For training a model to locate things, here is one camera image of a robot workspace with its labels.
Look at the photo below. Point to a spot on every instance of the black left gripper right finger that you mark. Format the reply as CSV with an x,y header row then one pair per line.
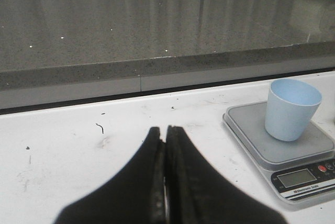
x,y
197,193

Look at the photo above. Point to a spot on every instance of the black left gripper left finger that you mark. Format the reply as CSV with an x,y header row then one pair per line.
x,y
134,195

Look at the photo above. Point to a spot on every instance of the light blue plastic cup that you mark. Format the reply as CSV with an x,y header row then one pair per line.
x,y
289,108

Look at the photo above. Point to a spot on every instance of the silver digital kitchen scale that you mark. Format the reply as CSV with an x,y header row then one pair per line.
x,y
300,172

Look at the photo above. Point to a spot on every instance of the grey stone counter ledge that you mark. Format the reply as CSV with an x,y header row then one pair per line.
x,y
68,50

